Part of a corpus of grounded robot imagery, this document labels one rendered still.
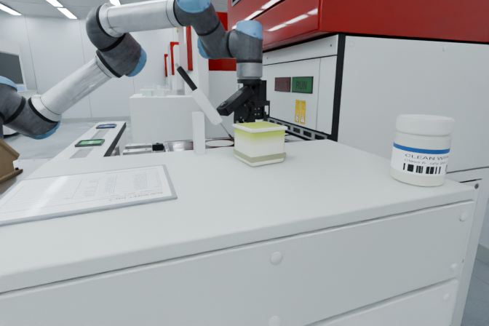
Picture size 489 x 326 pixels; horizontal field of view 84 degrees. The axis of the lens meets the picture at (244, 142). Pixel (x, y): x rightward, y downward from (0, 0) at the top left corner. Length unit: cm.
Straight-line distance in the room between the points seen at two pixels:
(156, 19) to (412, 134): 67
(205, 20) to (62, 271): 63
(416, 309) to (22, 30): 923
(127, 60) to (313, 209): 87
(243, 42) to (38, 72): 852
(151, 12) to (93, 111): 811
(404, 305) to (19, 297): 45
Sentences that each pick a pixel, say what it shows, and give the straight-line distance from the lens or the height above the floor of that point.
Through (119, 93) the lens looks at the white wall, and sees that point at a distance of 874.
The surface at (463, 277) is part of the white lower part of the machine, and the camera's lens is 143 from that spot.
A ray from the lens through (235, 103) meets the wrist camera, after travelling 75.
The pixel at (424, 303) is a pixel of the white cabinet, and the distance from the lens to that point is 53.
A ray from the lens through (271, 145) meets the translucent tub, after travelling 48.
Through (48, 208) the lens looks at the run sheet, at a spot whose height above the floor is 97.
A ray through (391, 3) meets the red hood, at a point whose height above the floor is 130.
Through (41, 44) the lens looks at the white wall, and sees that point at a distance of 913.
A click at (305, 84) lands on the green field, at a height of 110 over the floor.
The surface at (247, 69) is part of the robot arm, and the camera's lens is 77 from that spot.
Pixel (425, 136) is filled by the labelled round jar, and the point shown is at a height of 104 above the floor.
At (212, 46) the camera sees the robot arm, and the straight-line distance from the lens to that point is 81.
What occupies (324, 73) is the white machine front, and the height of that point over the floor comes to 113.
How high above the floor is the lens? 111
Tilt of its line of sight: 13 degrees down
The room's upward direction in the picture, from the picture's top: straight up
